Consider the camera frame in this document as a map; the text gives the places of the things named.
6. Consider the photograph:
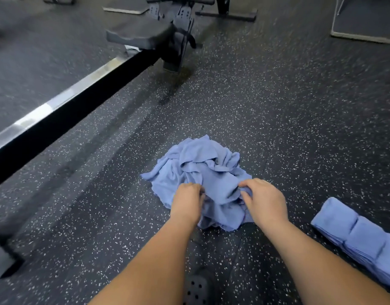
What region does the person's right forearm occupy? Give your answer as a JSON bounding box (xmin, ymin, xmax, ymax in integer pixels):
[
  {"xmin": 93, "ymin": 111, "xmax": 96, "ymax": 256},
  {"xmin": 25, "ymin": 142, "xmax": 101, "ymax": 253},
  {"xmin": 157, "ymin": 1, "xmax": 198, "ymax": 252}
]
[{"xmin": 265, "ymin": 219, "xmax": 390, "ymax": 305}]

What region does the person's black clog shoe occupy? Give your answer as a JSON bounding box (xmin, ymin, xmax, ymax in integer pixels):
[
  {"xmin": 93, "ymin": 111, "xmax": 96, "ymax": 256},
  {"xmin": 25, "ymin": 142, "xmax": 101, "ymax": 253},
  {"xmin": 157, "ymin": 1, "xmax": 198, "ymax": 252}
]
[{"xmin": 184, "ymin": 270, "xmax": 216, "ymax": 305}]

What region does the black ski trainer grey platform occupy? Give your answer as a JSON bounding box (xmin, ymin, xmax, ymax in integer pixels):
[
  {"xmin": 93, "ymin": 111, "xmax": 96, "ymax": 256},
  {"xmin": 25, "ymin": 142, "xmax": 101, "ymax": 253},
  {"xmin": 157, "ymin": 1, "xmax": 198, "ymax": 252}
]
[{"xmin": 103, "ymin": 0, "xmax": 153, "ymax": 15}]

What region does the person's right hand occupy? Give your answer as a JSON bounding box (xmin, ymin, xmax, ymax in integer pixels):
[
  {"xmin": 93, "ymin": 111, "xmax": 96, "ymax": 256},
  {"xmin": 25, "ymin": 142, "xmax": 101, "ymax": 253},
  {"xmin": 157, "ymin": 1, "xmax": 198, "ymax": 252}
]
[{"xmin": 237, "ymin": 177, "xmax": 290, "ymax": 234}]

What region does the black rowing machine with rail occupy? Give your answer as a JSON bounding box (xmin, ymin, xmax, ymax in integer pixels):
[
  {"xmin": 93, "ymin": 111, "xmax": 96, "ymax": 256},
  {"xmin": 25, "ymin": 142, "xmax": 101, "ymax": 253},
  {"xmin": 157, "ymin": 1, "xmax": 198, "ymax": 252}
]
[{"xmin": 0, "ymin": 0, "xmax": 259, "ymax": 281}]

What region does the person's left forearm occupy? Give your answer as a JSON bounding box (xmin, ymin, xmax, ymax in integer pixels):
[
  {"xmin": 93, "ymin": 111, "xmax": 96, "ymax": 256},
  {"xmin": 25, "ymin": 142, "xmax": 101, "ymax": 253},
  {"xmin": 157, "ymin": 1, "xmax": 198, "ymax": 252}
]
[{"xmin": 90, "ymin": 216, "xmax": 199, "ymax": 305}]

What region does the person's left hand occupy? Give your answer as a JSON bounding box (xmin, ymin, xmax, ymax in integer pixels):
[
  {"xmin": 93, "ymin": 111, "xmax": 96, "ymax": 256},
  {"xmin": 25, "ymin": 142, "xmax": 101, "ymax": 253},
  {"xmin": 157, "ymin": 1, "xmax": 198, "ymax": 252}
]
[{"xmin": 169, "ymin": 182, "xmax": 206, "ymax": 229}]

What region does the plain blue towel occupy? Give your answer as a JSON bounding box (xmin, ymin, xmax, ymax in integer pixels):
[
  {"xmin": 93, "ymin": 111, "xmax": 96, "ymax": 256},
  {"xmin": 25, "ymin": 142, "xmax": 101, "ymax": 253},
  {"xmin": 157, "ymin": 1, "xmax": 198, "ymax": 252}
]
[
  {"xmin": 343, "ymin": 215, "xmax": 388, "ymax": 266},
  {"xmin": 372, "ymin": 233, "xmax": 390, "ymax": 291}
]

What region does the blue towel pile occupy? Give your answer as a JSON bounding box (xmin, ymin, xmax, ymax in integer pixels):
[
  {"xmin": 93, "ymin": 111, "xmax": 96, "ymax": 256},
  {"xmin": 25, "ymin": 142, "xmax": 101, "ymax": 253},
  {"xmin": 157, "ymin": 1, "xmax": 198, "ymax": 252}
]
[{"xmin": 141, "ymin": 134, "xmax": 255, "ymax": 232}]

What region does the row of blue towels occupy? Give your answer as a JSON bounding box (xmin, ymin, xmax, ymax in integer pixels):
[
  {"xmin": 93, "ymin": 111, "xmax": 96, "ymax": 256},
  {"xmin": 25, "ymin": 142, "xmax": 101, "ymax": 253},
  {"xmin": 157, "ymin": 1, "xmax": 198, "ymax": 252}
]
[{"xmin": 311, "ymin": 197, "xmax": 360, "ymax": 247}]

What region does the black ski trainer wooden-edged platform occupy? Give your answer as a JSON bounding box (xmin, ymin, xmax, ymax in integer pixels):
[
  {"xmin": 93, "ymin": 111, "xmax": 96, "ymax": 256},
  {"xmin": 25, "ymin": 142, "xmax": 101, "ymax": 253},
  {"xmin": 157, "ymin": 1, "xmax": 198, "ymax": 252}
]
[{"xmin": 330, "ymin": 0, "xmax": 390, "ymax": 46}]

